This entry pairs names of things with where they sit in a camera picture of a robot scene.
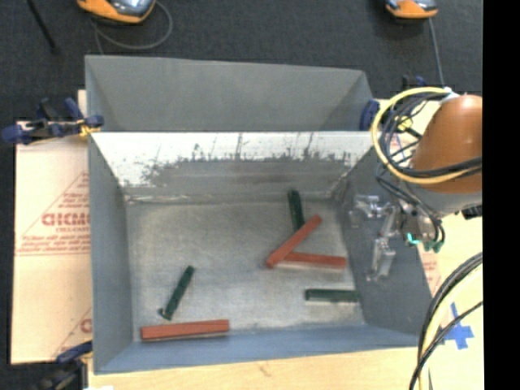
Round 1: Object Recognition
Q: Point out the brown cardboard board, red print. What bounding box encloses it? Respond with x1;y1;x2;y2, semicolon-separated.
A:
9;89;95;366

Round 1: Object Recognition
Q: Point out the grey metal bin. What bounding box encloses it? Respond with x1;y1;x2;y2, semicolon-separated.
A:
84;54;434;375

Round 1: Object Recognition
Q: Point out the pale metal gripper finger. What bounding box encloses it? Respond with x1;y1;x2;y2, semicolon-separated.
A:
365;236;397;283
348;194;394;229

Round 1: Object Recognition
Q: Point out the red-brown flat block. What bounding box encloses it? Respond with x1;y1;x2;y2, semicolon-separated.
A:
283;252;348;272
265;214;323;270
140;318;231;343

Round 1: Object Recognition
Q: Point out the dark green flat block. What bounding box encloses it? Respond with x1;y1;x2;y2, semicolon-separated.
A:
158;265;197;322
304;288;361;305
286;188;306;233

